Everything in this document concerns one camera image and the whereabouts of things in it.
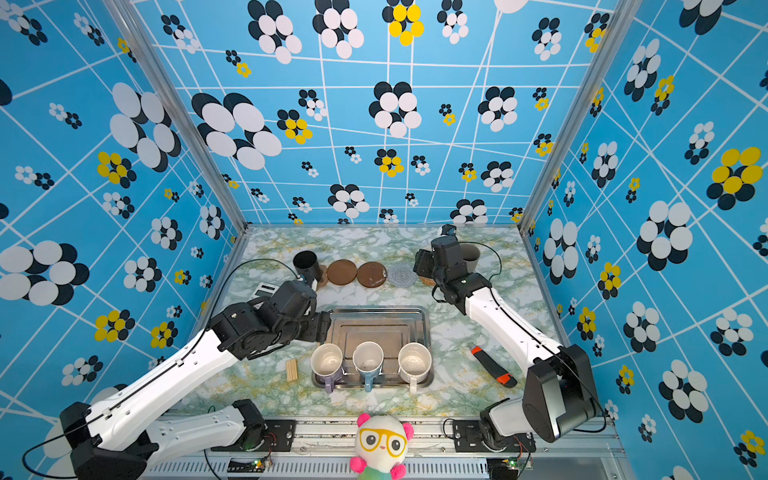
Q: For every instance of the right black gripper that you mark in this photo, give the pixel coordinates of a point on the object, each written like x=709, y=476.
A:
x=425, y=258

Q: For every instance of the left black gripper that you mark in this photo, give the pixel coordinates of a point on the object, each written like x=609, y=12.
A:
x=321, y=321

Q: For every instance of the purple mug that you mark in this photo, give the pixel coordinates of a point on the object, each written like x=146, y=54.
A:
x=327, y=365

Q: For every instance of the stainless steel cup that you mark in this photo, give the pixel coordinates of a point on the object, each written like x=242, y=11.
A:
x=471, y=255

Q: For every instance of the paw shaped wooden coaster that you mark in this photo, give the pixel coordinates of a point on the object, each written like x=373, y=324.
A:
x=323, y=280

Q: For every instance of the scratched round wooden coaster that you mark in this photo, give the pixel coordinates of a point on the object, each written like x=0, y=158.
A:
x=372, y=274

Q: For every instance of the dark round wooden coaster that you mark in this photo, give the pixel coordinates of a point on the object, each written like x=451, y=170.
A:
x=341, y=272

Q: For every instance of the black mug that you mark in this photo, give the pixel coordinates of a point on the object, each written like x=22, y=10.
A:
x=307, y=266

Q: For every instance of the grey blue crochet coaster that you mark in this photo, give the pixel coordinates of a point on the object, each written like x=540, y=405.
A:
x=401, y=275

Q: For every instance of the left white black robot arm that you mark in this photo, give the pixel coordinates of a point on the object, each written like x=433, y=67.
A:
x=123, y=435

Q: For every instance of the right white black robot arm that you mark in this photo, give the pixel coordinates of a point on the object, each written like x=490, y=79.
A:
x=559, y=395

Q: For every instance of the small wooden block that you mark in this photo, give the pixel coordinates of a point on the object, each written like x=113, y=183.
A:
x=291, y=370

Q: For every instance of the light blue mug front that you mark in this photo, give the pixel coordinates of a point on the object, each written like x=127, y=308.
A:
x=368, y=359

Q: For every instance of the metal serving tray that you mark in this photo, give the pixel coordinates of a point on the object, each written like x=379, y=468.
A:
x=391, y=327

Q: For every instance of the white mug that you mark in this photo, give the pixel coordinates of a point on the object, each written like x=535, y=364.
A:
x=414, y=364

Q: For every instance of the panda plush toy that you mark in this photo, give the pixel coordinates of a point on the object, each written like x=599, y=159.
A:
x=381, y=445

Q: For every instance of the black orange utility knife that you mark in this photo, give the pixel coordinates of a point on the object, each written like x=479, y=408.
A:
x=493, y=368

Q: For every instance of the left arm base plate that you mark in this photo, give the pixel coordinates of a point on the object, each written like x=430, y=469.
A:
x=272, y=435

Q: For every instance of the aluminium front rail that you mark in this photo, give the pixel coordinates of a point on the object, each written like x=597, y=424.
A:
x=323, y=450

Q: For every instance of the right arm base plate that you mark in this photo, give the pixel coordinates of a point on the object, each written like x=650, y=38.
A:
x=475, y=436

